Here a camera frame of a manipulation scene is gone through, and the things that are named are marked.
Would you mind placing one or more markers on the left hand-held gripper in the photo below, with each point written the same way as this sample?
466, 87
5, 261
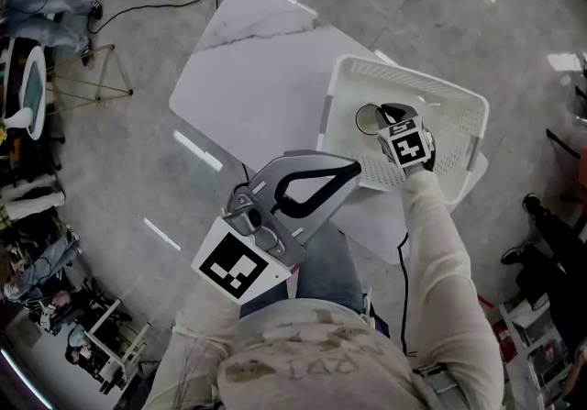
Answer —
234, 268

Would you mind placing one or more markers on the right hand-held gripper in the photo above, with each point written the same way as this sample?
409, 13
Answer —
408, 149

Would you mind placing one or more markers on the dark rimmed cup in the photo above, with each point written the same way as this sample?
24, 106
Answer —
365, 121

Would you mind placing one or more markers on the white plastic basket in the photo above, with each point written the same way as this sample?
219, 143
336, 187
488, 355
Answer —
367, 78

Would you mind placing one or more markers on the person's left forearm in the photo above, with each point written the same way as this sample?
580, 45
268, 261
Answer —
197, 335

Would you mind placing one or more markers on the person's right forearm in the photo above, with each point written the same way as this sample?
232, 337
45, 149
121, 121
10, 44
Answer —
433, 243

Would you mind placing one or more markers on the person's blue jeans leg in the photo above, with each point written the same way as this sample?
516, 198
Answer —
328, 261

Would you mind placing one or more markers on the person's cream printed shirt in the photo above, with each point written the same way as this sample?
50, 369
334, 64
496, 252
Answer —
316, 362

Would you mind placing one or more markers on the white metal shelf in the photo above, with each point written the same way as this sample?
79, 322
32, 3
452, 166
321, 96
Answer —
527, 325

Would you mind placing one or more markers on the white round side table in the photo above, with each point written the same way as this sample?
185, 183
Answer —
34, 91

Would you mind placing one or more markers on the white frame stool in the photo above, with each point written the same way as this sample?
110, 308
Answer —
107, 355

